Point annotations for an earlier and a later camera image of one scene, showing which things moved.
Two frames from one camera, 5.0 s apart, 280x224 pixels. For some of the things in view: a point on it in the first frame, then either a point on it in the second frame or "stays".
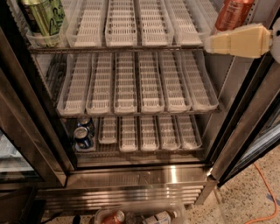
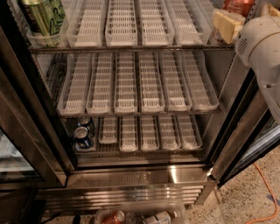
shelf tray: [188, 134] stays
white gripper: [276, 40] → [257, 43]
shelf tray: [204, 14] → [215, 38]
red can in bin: [114, 217] stays
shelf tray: [177, 93] stays
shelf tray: [121, 26] stays
